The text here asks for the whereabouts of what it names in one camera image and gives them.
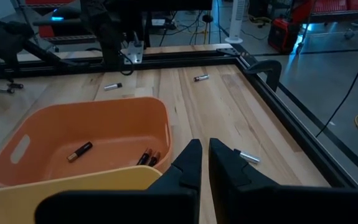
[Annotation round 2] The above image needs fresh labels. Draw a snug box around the silver metal bracket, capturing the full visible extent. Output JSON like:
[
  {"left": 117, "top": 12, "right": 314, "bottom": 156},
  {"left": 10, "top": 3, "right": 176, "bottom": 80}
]
[{"left": 124, "top": 40, "right": 144, "bottom": 65}]

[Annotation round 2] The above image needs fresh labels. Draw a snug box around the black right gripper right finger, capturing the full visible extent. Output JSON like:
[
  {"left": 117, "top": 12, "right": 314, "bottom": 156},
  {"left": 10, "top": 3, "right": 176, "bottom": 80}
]
[{"left": 209, "top": 138, "right": 358, "bottom": 224}]

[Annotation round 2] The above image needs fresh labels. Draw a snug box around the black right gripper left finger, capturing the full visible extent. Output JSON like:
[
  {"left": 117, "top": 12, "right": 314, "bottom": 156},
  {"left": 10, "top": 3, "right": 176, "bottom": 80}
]
[{"left": 34, "top": 138, "right": 204, "bottom": 224}]

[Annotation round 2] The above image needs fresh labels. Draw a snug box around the white tower fan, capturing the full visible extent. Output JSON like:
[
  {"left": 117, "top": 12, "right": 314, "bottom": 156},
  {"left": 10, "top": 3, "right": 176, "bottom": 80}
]
[{"left": 224, "top": 0, "right": 248, "bottom": 44}]

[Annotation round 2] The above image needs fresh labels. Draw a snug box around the red bin shelf rack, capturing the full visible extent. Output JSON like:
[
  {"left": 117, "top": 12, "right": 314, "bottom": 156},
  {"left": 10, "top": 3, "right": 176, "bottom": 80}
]
[{"left": 290, "top": 0, "right": 358, "bottom": 24}]

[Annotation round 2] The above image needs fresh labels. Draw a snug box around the yellow plastic bin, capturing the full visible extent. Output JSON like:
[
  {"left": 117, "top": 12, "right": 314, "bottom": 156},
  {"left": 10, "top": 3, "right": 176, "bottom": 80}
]
[{"left": 0, "top": 165, "right": 163, "bottom": 224}]

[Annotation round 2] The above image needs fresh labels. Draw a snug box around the black aluminium rig frame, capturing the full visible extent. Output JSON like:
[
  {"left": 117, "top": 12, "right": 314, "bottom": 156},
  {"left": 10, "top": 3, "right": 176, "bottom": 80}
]
[{"left": 0, "top": 39, "right": 358, "bottom": 190}]

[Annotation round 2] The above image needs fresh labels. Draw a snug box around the black table clamp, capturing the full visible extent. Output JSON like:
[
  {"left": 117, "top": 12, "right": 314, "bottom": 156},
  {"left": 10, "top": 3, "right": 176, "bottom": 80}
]
[{"left": 243, "top": 58, "right": 283, "bottom": 93}]

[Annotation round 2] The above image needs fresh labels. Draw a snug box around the red generator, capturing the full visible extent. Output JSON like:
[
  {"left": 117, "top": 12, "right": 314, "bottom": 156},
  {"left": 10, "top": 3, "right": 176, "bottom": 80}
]
[{"left": 267, "top": 17, "right": 303, "bottom": 54}]

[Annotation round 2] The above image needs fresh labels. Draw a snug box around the orange plastic bin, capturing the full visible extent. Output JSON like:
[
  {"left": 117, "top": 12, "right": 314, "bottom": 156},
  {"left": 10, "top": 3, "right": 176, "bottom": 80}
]
[{"left": 0, "top": 96, "right": 173, "bottom": 187}]

